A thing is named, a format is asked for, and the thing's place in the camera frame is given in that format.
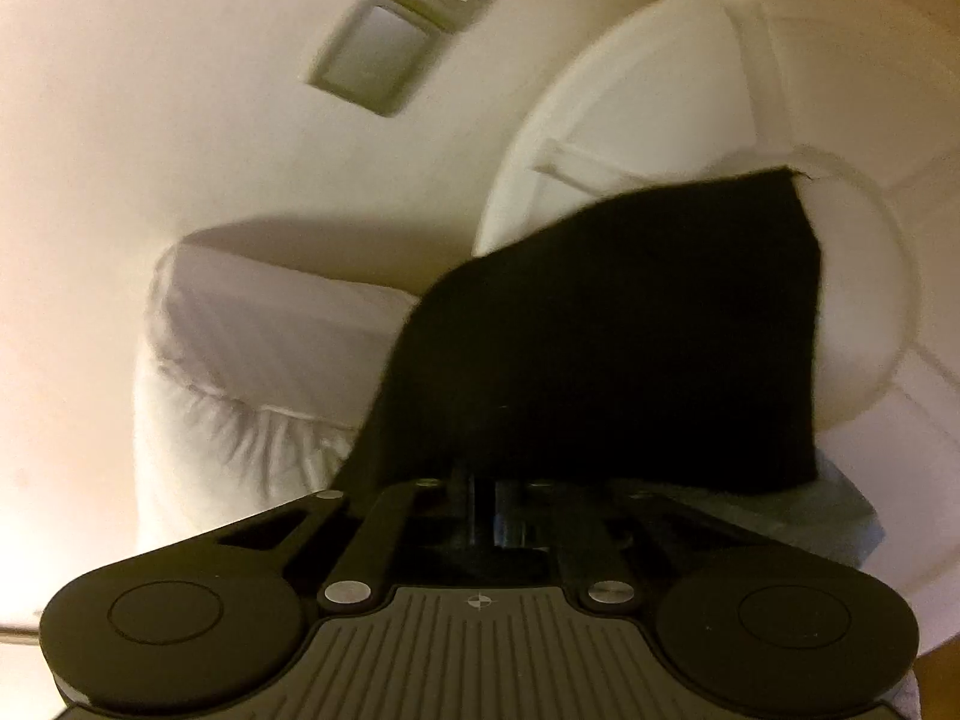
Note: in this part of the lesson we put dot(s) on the wall switch and socket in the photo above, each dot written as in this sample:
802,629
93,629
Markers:
382,50

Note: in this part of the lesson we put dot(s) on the black garment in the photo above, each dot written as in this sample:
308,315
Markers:
664,337

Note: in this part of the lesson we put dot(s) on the white quilted headboard cushion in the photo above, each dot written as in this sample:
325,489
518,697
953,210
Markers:
251,384

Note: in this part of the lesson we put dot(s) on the blue cloth in basket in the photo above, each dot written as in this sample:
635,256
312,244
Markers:
829,517

